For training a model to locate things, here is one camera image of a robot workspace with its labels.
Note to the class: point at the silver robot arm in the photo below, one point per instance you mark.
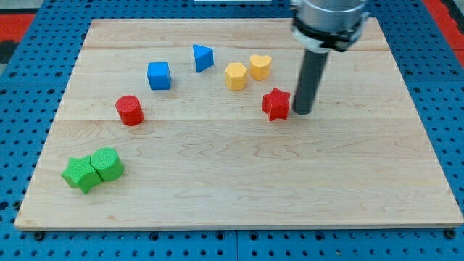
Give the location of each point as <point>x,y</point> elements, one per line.
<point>325,25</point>

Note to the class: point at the red star block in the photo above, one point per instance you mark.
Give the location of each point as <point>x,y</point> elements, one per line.
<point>276,104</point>

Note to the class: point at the blue triangle block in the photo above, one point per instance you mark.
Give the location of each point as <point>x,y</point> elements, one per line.
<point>203,57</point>

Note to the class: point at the green star block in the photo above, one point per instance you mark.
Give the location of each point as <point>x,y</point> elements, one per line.
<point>80,174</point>

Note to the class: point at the yellow pentagon block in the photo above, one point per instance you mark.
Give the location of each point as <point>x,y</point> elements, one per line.
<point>236,76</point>

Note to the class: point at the light wooden board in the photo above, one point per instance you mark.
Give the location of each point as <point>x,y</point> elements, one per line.
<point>207,158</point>

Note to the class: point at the yellow heart block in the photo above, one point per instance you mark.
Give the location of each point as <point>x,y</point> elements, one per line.
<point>260,66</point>

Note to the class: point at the blue cube block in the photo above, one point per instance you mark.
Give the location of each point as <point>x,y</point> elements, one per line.
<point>158,75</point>

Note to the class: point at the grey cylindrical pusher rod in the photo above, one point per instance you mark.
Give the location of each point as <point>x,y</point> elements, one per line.
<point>310,74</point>

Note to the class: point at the red cylinder block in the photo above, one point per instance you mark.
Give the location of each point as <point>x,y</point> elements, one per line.
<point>129,110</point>

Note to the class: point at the green cylinder block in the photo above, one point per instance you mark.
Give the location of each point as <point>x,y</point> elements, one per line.
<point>107,164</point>

